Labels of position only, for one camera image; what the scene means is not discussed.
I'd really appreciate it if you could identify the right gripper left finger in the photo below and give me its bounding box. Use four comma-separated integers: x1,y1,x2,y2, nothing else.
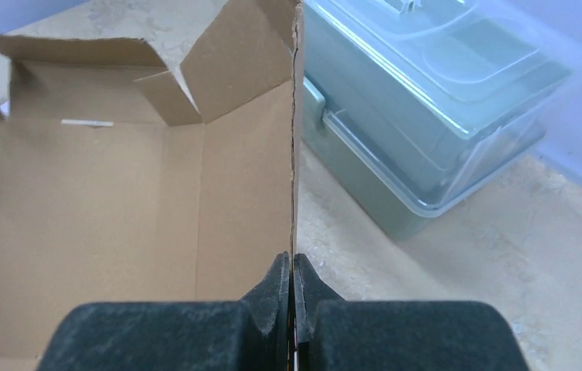
37,252,291,370

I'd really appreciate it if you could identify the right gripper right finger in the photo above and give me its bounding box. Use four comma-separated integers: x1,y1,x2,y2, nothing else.
293,254,529,370

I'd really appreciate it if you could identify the brown cardboard box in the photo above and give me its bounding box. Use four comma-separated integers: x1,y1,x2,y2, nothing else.
0,1,303,370

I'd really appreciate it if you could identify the translucent green plastic toolbox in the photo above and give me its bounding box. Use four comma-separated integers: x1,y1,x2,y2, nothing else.
303,1,582,241

